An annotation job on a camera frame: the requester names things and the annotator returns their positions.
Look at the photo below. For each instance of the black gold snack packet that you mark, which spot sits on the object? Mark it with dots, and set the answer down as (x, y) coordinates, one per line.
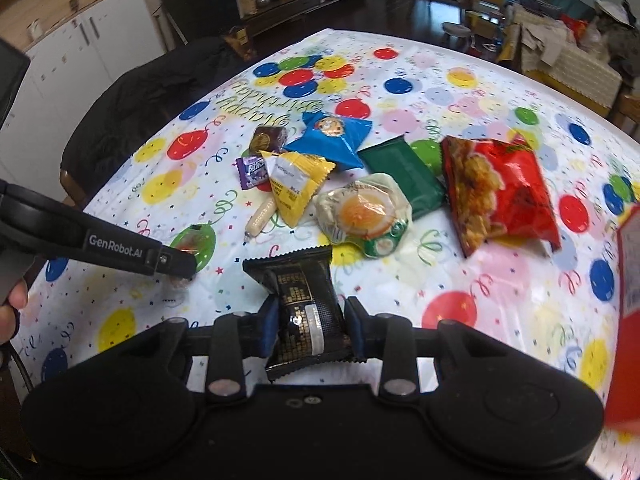
(300, 285)

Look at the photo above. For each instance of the balloon print tablecloth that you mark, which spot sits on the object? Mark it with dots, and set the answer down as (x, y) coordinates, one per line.
(500, 280)

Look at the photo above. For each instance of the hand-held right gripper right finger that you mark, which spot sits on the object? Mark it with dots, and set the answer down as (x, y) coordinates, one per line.
(356, 327)

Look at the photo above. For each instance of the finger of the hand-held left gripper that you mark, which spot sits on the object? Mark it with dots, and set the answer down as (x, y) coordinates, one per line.
(177, 262)

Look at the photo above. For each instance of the dark green snack packet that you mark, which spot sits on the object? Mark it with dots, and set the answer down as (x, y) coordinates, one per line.
(405, 175)

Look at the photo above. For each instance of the brown paper bag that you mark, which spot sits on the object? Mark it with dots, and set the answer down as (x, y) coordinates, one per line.
(239, 42)

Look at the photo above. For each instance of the person's left hand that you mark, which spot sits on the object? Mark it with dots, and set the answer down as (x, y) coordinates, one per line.
(12, 305)

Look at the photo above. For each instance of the red chips bag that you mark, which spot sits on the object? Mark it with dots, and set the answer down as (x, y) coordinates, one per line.
(500, 190)

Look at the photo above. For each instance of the clear egg print packet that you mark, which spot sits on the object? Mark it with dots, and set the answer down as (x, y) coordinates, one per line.
(362, 215)

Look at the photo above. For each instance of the round white stool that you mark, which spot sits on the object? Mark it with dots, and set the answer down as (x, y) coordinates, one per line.
(457, 30)

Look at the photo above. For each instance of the wooden chair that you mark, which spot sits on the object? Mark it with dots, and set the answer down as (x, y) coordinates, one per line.
(70, 187)

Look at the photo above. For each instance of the sofa with cream cover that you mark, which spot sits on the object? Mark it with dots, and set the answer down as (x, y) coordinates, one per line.
(565, 65)

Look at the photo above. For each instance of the blue cookie packet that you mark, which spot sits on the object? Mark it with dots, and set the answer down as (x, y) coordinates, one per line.
(332, 140)

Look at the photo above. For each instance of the dark brown round packet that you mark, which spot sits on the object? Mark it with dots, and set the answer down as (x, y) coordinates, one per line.
(267, 140)

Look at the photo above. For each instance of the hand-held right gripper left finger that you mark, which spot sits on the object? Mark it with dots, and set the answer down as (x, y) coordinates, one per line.
(270, 325)

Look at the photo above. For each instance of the white cabinet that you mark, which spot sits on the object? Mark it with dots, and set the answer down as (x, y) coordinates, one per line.
(80, 70)

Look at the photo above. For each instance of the yellow wooden armchair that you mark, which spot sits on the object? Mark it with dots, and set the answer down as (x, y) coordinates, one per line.
(485, 10)

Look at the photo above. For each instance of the dark low media console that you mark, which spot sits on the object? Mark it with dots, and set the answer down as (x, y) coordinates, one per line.
(305, 5)

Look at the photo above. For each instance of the small purple candy packet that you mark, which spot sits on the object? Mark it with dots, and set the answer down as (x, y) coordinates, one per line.
(252, 172)

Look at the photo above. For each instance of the black jacket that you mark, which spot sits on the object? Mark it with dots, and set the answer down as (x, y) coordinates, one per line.
(150, 100)

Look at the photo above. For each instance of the red cardboard box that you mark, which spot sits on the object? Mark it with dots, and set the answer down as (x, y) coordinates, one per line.
(627, 320)

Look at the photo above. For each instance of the pale sausage stick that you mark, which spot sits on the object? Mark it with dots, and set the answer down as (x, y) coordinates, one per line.
(261, 217)

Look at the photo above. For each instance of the yellow triangular snack packet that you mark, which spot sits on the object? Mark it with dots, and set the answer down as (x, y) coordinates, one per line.
(292, 185)

